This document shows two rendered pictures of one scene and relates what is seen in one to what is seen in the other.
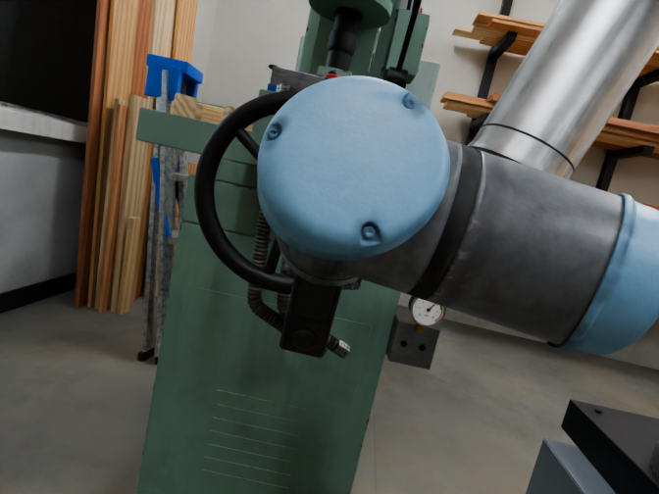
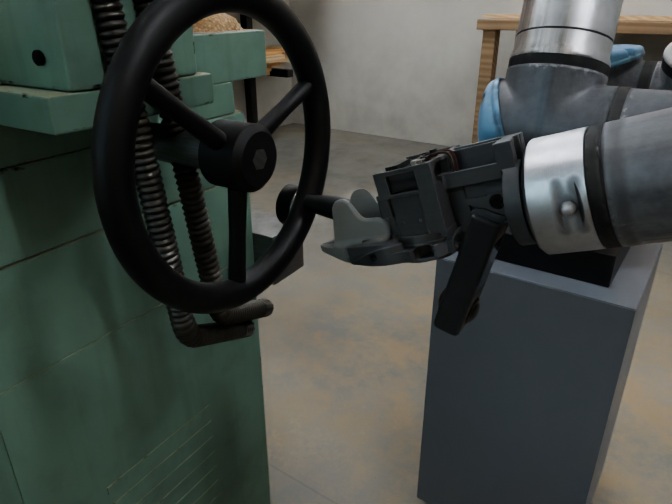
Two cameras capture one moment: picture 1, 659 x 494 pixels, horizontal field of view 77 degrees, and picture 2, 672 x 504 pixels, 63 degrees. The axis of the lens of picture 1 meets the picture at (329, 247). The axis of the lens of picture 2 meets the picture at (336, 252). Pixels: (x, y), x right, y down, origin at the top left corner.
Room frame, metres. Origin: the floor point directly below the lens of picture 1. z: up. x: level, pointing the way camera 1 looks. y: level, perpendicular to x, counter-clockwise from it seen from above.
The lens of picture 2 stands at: (0.27, 0.43, 0.94)
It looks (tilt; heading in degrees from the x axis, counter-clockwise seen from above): 24 degrees down; 302
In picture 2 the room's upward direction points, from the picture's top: straight up
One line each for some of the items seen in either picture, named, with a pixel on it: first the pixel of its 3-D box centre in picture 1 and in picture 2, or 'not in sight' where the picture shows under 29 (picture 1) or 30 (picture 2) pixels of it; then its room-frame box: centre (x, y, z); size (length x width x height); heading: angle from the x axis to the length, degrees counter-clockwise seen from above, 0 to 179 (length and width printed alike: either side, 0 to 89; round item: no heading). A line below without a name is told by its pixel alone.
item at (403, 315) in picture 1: (410, 334); (260, 244); (0.79, -0.20, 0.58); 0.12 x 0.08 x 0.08; 0
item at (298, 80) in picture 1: (312, 89); not in sight; (0.74, 0.09, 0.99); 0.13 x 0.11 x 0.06; 90
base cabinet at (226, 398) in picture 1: (278, 357); (39, 393); (1.05, 0.07, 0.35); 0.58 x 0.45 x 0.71; 0
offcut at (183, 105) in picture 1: (184, 107); not in sight; (0.81, 0.33, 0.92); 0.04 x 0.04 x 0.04; 26
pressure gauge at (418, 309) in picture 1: (425, 312); (293, 211); (0.72, -0.19, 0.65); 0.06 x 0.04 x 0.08; 90
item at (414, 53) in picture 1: (405, 48); not in sight; (1.15, -0.08, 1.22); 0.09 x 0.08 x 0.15; 0
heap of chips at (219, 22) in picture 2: not in sight; (194, 18); (0.85, -0.15, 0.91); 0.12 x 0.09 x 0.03; 0
